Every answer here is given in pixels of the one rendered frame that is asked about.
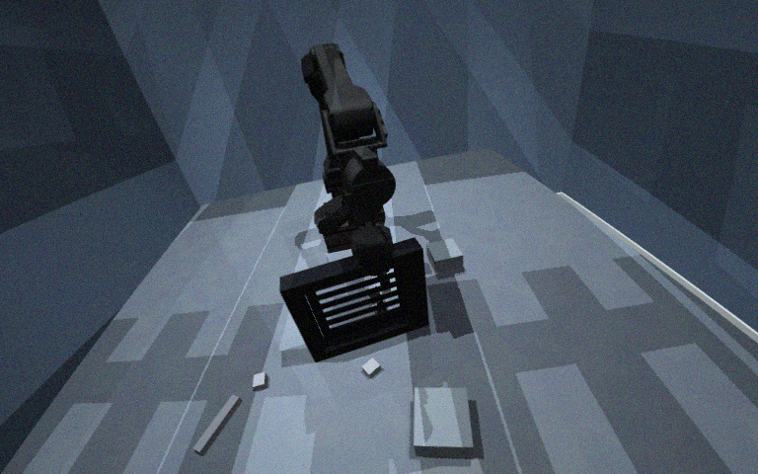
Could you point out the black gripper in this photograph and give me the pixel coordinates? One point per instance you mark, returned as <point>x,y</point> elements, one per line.
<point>372,238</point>

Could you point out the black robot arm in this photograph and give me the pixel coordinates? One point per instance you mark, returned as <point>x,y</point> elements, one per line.
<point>347,112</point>

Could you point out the black slotted rack door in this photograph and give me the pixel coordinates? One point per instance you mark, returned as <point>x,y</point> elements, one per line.
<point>408,263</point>

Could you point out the grey rectangular bar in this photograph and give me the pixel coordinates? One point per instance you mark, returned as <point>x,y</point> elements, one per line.
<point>215,428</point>

